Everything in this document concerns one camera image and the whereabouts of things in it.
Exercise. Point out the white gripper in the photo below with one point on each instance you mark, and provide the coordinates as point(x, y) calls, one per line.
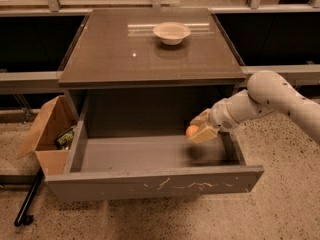
point(221, 116)

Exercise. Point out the orange fruit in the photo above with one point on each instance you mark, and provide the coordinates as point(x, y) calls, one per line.
point(191, 130)

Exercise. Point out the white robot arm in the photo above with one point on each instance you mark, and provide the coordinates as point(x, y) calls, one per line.
point(266, 92)

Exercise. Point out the grey cabinet with glass top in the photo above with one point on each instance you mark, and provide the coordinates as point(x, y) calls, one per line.
point(118, 43)

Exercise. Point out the open grey top drawer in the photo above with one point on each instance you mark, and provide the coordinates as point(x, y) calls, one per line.
point(102, 165)

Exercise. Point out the white bowl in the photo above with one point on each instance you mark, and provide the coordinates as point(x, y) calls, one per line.
point(171, 33)

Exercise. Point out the dark snack packet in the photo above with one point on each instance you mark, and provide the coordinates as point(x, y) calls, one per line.
point(65, 139)

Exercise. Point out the brown cardboard box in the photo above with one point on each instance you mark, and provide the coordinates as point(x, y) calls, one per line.
point(53, 119)

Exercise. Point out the black floor stand leg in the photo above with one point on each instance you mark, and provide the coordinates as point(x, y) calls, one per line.
point(34, 181)

